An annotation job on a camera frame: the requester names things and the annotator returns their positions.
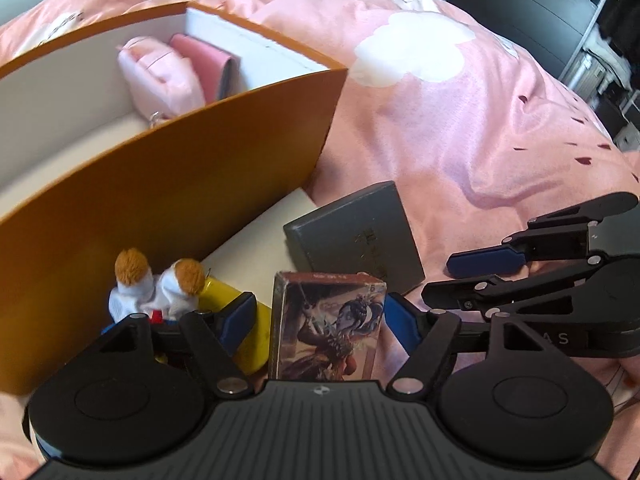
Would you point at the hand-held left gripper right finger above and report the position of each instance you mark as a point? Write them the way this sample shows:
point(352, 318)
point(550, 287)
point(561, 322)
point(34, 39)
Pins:
point(403, 325)

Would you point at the square box with gold print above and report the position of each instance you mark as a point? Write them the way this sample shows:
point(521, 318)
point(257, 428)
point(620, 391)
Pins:
point(355, 230)

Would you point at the orange cardboard box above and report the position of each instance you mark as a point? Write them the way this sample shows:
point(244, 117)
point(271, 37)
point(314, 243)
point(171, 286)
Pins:
point(175, 185)

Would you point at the yellow tape measure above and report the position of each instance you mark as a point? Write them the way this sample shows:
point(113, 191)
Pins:
point(216, 294)

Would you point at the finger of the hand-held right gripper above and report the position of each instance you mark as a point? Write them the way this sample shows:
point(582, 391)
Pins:
point(460, 294)
point(485, 259)

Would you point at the white and brown plush toy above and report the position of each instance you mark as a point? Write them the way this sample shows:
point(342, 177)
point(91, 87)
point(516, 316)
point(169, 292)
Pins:
point(145, 292)

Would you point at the dark shelving unit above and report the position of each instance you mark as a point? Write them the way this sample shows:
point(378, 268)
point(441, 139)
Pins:
point(617, 20)

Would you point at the illustrated card pack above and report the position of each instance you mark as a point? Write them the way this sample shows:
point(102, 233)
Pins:
point(325, 327)

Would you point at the black cabinet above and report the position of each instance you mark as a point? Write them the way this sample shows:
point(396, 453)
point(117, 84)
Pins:
point(525, 5)

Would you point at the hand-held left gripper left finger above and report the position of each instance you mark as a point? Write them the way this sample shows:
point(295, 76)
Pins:
point(239, 321)

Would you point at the white rectangular box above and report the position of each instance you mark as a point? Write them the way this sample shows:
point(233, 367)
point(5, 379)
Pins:
point(260, 230)

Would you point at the pink printed blanket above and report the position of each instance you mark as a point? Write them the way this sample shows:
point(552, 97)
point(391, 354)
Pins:
point(450, 135)

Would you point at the pink wallet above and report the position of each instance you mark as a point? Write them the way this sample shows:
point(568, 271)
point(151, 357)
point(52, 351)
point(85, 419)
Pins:
point(205, 57)

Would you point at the pink pouch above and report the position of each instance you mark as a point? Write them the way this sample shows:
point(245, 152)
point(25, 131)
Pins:
point(160, 80)

